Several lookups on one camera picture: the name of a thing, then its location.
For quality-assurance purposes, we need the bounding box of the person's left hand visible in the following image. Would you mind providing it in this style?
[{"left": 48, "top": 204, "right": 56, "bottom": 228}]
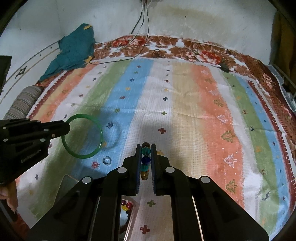
[{"left": 0, "top": 181, "right": 19, "bottom": 213}]

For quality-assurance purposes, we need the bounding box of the clear glass bead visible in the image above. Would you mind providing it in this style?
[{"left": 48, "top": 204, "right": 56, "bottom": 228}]
[{"left": 102, "top": 156, "right": 112, "bottom": 166}]

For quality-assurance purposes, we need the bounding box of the striped colourful bed sheet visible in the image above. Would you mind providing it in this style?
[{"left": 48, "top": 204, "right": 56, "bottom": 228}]
[{"left": 16, "top": 58, "right": 295, "bottom": 238}]

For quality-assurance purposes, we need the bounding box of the colourful bead bracelet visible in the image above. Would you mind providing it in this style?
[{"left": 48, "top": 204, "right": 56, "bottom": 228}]
[{"left": 120, "top": 142, "right": 152, "bottom": 216}]

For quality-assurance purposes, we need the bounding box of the teal cloth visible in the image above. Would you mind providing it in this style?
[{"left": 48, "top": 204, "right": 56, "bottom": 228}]
[{"left": 39, "top": 24, "right": 95, "bottom": 82}]

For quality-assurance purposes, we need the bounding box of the black cable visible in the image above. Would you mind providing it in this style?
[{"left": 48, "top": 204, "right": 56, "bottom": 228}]
[{"left": 89, "top": 0, "right": 151, "bottom": 65}]

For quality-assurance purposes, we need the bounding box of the striped grey pillow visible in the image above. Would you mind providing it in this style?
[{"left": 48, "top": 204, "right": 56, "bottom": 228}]
[{"left": 4, "top": 85, "right": 44, "bottom": 120}]

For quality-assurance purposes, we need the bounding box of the green jade bangle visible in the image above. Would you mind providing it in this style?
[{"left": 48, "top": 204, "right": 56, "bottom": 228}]
[{"left": 61, "top": 113, "right": 104, "bottom": 159}]

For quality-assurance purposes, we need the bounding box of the small black device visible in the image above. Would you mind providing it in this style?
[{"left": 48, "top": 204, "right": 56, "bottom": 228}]
[{"left": 219, "top": 63, "right": 230, "bottom": 73}]

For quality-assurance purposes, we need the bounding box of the clear plastic bin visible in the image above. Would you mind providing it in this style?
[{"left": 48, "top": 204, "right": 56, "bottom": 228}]
[{"left": 267, "top": 64, "right": 295, "bottom": 113}]

